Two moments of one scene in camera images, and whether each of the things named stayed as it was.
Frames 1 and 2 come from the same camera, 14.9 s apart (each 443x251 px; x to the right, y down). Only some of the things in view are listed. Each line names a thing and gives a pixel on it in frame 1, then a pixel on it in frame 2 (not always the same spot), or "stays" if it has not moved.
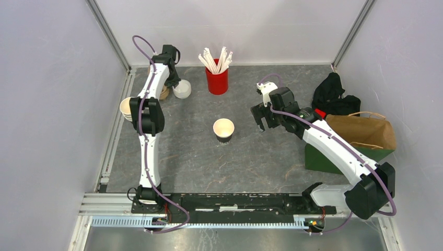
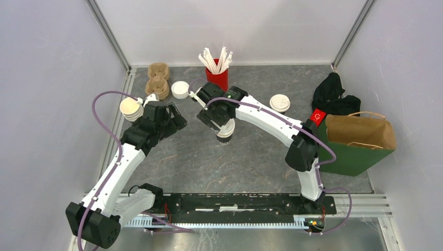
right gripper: (259, 111) → (206, 116)
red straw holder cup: (217, 84) stays
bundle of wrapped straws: (224, 63) stays
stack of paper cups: (125, 109) stays
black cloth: (327, 98) stays
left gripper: (174, 82) → (176, 123)
